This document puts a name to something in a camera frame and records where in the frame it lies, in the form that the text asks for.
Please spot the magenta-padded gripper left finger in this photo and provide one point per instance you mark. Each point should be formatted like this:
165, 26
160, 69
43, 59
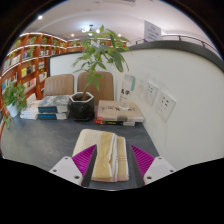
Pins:
71, 168

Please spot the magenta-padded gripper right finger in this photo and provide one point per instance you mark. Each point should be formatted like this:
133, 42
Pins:
153, 168

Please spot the beige striped towel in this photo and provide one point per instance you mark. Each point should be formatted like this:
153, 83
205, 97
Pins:
106, 156

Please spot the thin dark-spined book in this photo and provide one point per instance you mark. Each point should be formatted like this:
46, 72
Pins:
53, 116

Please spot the red-spined book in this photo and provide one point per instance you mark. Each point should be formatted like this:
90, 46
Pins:
110, 122

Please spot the small tree in black pot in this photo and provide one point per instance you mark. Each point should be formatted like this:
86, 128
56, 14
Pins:
81, 106

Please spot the beige book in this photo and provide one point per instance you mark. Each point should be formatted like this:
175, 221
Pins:
118, 111

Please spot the thin white book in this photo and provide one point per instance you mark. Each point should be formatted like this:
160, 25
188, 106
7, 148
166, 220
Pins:
29, 116

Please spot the thick white book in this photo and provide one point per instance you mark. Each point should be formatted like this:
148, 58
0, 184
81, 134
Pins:
31, 106

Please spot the leafy plant in white pot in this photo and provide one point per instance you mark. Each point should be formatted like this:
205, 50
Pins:
13, 110

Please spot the orange bookshelf unit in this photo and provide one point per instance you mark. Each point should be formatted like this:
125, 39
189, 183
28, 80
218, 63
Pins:
28, 70

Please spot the white hanging sign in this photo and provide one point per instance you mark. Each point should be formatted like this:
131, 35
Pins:
152, 31

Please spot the ceiling chandelier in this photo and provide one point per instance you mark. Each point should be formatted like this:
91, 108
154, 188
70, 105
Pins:
90, 29

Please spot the recessed ceiling spotlights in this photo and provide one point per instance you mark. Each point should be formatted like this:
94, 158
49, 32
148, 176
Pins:
40, 17

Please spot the white wall socket panel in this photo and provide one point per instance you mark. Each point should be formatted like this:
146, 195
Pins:
165, 105
151, 93

